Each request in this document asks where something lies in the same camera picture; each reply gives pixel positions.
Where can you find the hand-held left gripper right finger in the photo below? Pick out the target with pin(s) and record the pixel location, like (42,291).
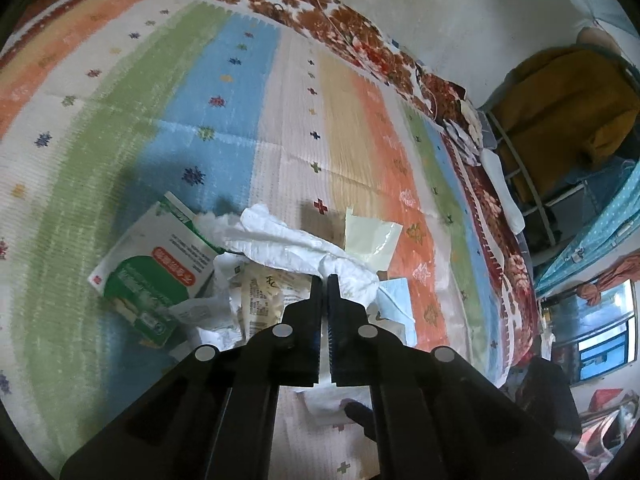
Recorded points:
(337,325)

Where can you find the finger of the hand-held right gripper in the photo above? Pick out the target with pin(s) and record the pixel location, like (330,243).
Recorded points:
(360,417)

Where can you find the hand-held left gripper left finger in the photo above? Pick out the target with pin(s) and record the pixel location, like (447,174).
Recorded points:
(314,325)

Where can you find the pale yellow packet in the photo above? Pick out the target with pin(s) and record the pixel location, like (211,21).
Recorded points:
(370,240)

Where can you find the white tissue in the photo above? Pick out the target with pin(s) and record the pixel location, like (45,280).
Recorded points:
(280,240)

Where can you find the green white medicine box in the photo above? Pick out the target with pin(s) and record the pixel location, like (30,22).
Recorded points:
(145,270)

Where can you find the crumpled printed wrapper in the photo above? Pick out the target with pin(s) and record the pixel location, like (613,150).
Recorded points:
(260,300)

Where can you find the light blue face mask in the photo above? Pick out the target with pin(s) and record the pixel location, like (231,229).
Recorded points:
(397,305)

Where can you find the window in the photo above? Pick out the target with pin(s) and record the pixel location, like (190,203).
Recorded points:
(600,350)

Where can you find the red white plastic bag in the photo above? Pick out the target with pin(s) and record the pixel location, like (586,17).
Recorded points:
(610,425)

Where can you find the clear crumpled plastic wrapper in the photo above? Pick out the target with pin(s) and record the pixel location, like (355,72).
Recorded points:
(200,310)

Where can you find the orange cloth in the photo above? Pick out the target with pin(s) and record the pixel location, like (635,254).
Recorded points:
(615,275)

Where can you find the teal dotted cloth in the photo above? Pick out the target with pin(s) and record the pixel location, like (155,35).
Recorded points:
(600,230)

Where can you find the white cloth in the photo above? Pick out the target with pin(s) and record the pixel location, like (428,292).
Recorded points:
(495,165)

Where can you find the white metal rack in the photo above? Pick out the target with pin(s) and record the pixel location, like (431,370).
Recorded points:
(523,171)

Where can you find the striped pastel blanket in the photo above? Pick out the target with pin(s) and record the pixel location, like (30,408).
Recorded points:
(250,85)

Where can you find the yellow cloth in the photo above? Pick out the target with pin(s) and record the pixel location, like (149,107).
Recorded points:
(550,110)

